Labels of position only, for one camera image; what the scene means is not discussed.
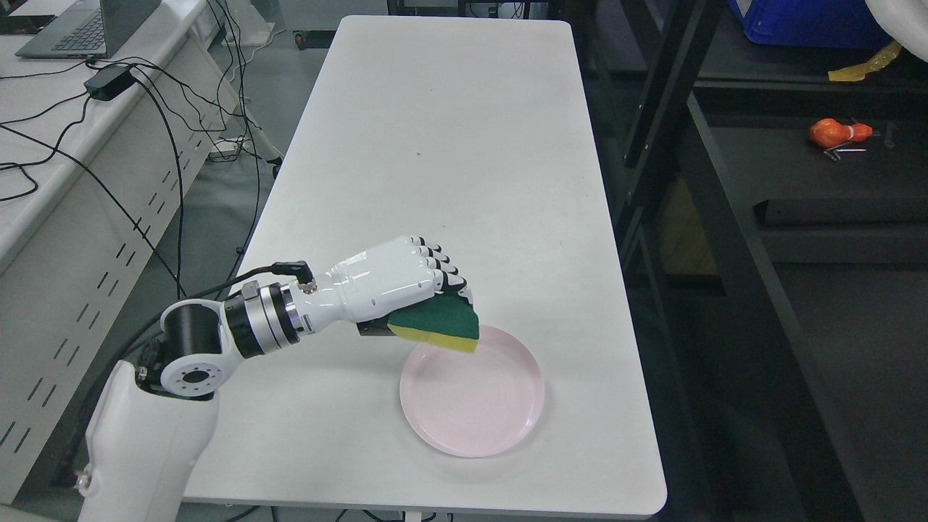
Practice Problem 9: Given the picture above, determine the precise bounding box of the white side desk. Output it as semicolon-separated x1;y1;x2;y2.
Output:
1;1;239;505

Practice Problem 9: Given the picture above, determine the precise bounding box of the blue plastic bin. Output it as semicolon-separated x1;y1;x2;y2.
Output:
728;1;892;49

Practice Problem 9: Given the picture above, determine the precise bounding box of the green yellow sponge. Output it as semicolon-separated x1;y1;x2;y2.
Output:
387;293;480;354

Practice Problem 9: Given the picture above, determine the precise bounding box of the yellow tape strip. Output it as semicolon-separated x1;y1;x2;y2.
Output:
826;41;903;83

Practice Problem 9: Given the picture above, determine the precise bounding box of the pink plate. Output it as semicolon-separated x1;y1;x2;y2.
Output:
399;325;546;458

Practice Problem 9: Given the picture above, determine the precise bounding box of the white power strip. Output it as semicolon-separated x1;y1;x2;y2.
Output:
208;138;252;162

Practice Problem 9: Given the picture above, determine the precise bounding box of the black metal shelf rack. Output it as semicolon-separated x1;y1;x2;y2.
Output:
560;1;926;521

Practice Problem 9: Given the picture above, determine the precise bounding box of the grey laptop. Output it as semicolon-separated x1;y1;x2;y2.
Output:
14;1;160;59

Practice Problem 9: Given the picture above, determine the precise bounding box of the black cable on desk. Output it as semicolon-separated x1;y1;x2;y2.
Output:
0;0;265;298

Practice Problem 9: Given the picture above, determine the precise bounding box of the black power adapter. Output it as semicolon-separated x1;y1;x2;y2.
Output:
83;64;136;102

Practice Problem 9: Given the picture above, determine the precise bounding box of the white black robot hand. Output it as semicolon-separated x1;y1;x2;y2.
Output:
287;236;474;333

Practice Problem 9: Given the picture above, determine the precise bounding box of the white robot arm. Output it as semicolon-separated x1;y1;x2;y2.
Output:
77;281;305;521

